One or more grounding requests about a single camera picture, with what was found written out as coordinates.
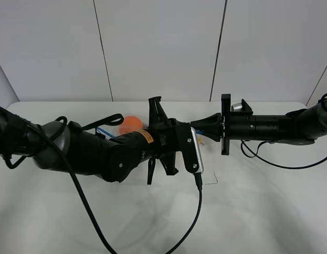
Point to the orange toy fruit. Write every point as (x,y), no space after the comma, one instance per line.
(131,123)

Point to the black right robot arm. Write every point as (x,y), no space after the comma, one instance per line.
(301,127)

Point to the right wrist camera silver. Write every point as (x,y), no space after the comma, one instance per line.
(241,108)

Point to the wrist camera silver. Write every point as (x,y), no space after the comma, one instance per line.
(241,108)
(198,152)

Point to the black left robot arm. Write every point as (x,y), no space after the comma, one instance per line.
(59,143)

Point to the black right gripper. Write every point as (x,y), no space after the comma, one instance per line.
(234,127)

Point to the clear zip bag blue zipper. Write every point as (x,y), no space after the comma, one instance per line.
(135,140)

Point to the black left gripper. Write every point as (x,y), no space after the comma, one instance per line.
(167,137)

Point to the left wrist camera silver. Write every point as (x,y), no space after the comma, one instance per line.
(198,152)

